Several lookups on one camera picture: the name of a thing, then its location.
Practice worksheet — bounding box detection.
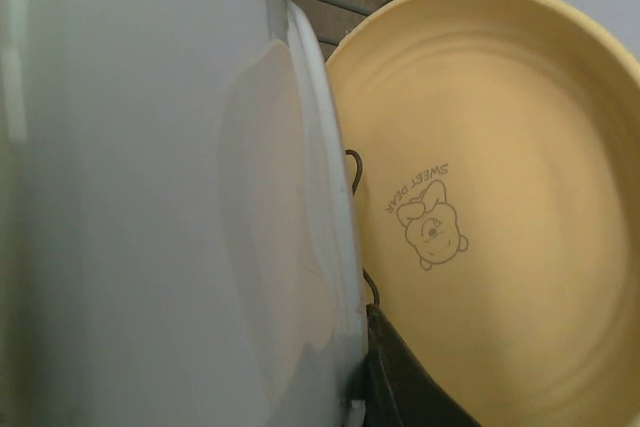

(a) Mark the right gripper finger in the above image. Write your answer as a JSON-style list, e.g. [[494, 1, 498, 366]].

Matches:
[[364, 304, 478, 427]]

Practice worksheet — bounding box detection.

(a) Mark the white plate with coloured rim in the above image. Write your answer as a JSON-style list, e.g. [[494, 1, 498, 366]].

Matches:
[[1, 0, 367, 426]]

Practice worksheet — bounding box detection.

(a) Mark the orange plate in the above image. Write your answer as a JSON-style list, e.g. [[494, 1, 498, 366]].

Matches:
[[327, 0, 639, 426]]

